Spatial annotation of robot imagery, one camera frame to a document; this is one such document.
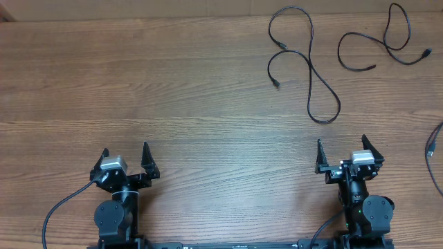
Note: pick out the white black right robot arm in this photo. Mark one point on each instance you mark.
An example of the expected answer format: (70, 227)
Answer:
(367, 217)

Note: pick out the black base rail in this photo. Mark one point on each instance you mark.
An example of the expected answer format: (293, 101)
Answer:
(300, 244)

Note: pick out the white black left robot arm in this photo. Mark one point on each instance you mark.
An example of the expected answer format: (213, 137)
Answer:
(117, 218)

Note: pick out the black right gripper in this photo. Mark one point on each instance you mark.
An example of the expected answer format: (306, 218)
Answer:
(331, 171)

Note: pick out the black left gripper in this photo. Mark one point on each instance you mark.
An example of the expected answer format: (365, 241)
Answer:
(143, 181)

